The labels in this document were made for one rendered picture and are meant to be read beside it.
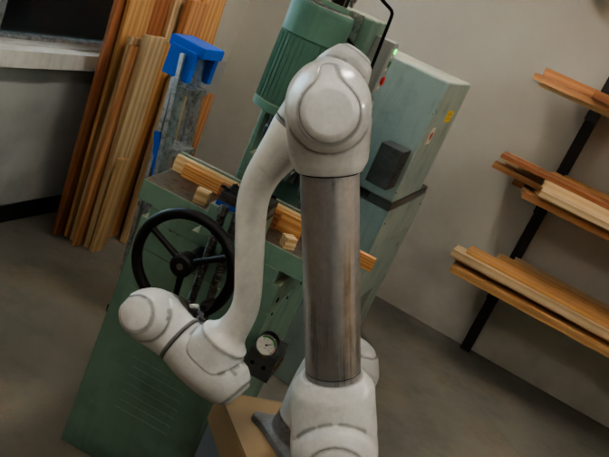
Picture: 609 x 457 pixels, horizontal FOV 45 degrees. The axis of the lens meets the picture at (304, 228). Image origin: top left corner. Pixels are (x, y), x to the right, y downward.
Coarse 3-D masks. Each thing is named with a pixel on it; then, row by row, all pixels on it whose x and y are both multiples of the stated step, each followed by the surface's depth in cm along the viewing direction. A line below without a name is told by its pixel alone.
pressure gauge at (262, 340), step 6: (258, 336) 198; (264, 336) 198; (270, 336) 197; (276, 336) 199; (258, 342) 199; (264, 342) 199; (270, 342) 198; (276, 342) 197; (258, 348) 199; (264, 348) 199; (270, 348) 198; (276, 348) 198; (264, 354) 199; (270, 354) 199
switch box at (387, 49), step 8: (376, 40) 222; (384, 40) 221; (376, 48) 223; (384, 48) 222; (392, 48) 222; (368, 56) 224; (384, 56) 222; (392, 56) 229; (376, 64) 224; (384, 64) 223; (376, 72) 224; (384, 72) 228; (376, 80) 225; (376, 88) 228
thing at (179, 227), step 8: (152, 208) 206; (160, 224) 206; (168, 224) 205; (176, 224) 205; (184, 224) 204; (176, 232) 205; (184, 232) 205; (264, 264) 200; (264, 272) 201; (272, 272) 200; (280, 272) 203; (272, 280) 201
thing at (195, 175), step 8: (184, 168) 217; (192, 168) 217; (184, 176) 218; (192, 176) 217; (200, 176) 217; (208, 176) 216; (200, 184) 217; (208, 184) 216; (216, 184) 216; (216, 192) 216; (360, 256) 209; (368, 256) 208; (360, 264) 209; (368, 264) 209
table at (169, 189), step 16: (160, 176) 211; (176, 176) 217; (144, 192) 205; (160, 192) 204; (176, 192) 204; (192, 192) 210; (160, 208) 205; (192, 208) 202; (192, 224) 203; (192, 240) 194; (272, 240) 201; (272, 256) 199; (288, 256) 198; (288, 272) 199
